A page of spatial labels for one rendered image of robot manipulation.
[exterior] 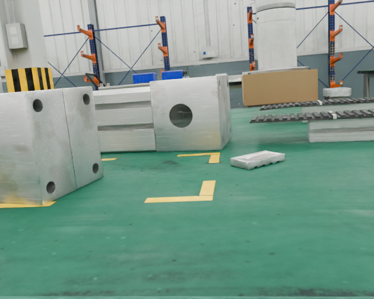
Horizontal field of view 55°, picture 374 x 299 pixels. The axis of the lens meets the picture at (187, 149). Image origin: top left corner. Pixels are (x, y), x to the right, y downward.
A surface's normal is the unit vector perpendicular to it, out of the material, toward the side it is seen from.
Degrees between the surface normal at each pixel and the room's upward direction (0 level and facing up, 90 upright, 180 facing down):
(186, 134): 90
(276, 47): 89
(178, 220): 0
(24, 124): 90
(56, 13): 90
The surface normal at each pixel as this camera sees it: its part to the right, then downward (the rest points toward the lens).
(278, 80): -0.12, 0.20
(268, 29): -0.60, 0.18
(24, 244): -0.08, -0.98
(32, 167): -0.37, 0.21
